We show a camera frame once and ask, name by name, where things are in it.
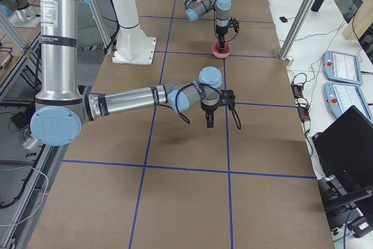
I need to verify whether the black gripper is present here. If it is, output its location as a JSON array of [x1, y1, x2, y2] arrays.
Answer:
[[215, 26, 228, 52], [200, 103, 219, 128]]

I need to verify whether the pink bowl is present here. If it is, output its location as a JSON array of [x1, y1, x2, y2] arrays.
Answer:
[[212, 43, 231, 59]]

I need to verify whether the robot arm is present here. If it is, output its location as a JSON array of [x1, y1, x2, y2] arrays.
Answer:
[[181, 0, 240, 58], [30, 0, 223, 146]]

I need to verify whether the small black box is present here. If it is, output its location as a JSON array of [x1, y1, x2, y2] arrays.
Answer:
[[279, 16, 288, 23]]

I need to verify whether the brown paper table cover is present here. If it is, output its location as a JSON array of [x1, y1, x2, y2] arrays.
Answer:
[[27, 0, 333, 248]]

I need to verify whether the orange black usb hub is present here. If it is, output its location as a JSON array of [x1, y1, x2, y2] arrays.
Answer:
[[291, 84, 304, 99]]

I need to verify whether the upper teach pendant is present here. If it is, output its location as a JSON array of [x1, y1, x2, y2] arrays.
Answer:
[[322, 51, 363, 85]]

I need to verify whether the teach pendant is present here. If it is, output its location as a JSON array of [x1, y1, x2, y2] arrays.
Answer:
[[322, 51, 363, 85], [324, 82, 372, 121]]

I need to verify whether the lower teach pendant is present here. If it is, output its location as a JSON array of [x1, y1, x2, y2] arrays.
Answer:
[[324, 82, 372, 121]]

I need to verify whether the black laptop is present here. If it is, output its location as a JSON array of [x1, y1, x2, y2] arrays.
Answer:
[[312, 106, 372, 187]]

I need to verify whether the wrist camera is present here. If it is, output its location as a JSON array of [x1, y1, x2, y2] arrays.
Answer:
[[218, 90, 235, 111], [228, 17, 240, 34]]

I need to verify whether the aluminium frame post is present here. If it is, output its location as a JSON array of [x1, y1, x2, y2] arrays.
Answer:
[[278, 0, 315, 61]]

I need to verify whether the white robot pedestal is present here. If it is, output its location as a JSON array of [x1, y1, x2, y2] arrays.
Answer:
[[112, 0, 157, 65]]

